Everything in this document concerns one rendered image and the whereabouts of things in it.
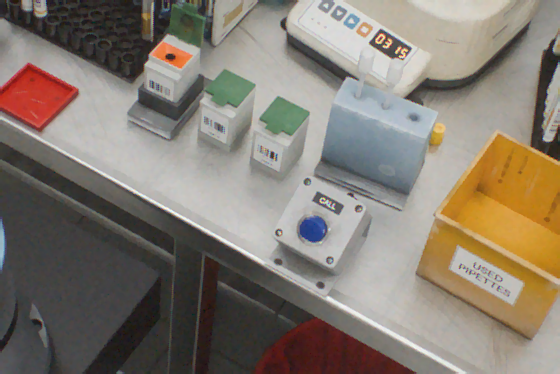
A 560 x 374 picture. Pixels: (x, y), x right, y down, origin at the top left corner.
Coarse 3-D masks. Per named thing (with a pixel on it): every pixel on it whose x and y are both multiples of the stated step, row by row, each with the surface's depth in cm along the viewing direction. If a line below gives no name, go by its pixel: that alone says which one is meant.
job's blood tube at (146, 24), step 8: (144, 0) 119; (152, 0) 120; (144, 8) 120; (152, 8) 121; (144, 16) 121; (152, 16) 121; (144, 24) 122; (152, 24) 122; (144, 32) 123; (152, 32) 123; (144, 40) 124; (152, 40) 125
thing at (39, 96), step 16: (32, 64) 123; (16, 80) 122; (32, 80) 122; (48, 80) 122; (0, 96) 120; (16, 96) 120; (32, 96) 121; (48, 96) 121; (64, 96) 121; (16, 112) 118; (32, 112) 119; (48, 112) 120
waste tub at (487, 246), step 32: (480, 160) 110; (512, 160) 113; (544, 160) 110; (480, 192) 118; (512, 192) 115; (544, 192) 113; (448, 224) 104; (480, 224) 116; (512, 224) 116; (544, 224) 116; (448, 256) 107; (480, 256) 105; (512, 256) 102; (544, 256) 114; (448, 288) 110; (480, 288) 108; (512, 288) 105; (544, 288) 102; (512, 320) 108; (544, 320) 109
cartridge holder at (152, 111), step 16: (208, 80) 123; (144, 96) 119; (160, 96) 118; (192, 96) 120; (128, 112) 119; (144, 112) 119; (160, 112) 120; (176, 112) 118; (192, 112) 122; (160, 128) 118; (176, 128) 119
